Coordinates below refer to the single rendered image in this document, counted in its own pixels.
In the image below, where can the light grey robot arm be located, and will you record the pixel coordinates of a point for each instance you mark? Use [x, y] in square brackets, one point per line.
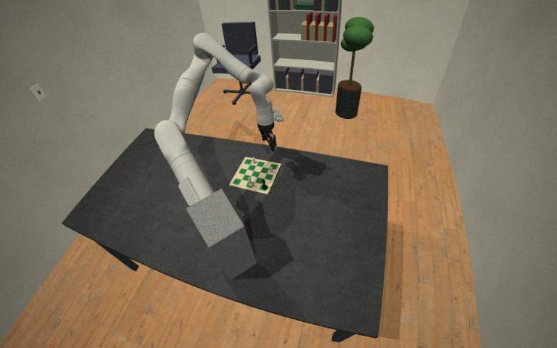
[193, 183]

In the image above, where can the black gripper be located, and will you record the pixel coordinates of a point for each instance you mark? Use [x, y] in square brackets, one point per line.
[268, 134]

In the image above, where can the green and cream chessboard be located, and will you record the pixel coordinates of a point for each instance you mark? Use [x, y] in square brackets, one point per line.
[258, 172]

